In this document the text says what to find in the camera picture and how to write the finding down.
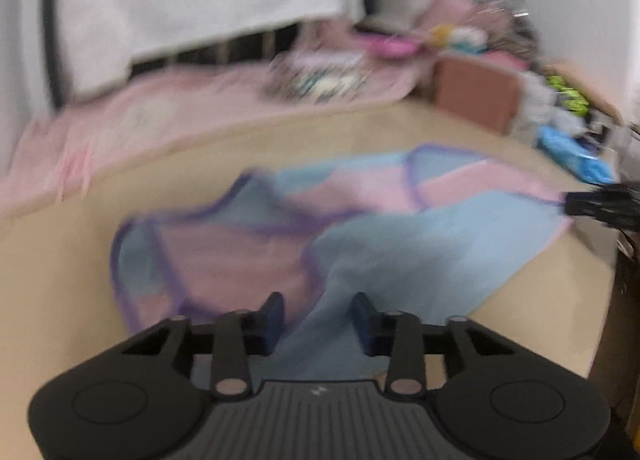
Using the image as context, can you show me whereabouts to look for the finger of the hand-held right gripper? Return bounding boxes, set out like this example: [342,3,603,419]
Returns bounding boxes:
[564,180,640,230]

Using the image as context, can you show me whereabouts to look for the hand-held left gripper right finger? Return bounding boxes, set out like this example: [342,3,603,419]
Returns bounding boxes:
[350,293,518,400]

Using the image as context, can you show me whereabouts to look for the pink flat box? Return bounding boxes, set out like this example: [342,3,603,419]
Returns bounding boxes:
[357,35,421,58]

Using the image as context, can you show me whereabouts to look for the grey cloth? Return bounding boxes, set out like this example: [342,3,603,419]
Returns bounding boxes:
[515,73,581,141]

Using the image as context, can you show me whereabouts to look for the pink fuzzy blanket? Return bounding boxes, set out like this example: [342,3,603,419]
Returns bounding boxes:
[0,20,426,221]

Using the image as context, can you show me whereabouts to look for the ruffled floral folded cloth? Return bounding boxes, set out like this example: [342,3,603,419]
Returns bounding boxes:
[272,51,368,76]

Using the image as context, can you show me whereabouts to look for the green flower folded cloth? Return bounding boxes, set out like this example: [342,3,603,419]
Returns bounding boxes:
[265,71,368,104]

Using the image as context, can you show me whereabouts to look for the yellow white plush toy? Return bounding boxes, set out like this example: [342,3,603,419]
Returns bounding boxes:
[430,24,488,54]

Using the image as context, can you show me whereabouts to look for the brown cardboard box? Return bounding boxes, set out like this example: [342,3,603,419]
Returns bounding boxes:
[432,53,526,136]

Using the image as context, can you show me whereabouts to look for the yellow green item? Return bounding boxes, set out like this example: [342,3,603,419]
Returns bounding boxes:
[545,73,591,116]

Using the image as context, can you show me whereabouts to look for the blue plastic bag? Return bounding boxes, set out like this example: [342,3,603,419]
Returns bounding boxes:
[537,125,618,186]

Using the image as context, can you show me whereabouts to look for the pink and blue garment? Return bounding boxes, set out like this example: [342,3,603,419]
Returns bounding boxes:
[110,143,576,376]

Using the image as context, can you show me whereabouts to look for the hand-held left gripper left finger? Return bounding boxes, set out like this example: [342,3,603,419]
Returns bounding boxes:
[120,293,285,400]

